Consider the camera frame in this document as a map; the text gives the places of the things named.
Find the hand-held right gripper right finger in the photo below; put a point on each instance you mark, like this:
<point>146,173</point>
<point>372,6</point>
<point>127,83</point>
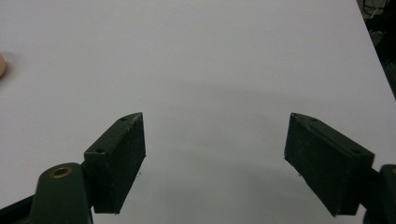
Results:
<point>327,165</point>

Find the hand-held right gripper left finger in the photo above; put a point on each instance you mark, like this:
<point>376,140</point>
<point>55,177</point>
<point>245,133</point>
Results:
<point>115,165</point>

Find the round beige object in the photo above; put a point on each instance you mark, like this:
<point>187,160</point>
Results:
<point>2,66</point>

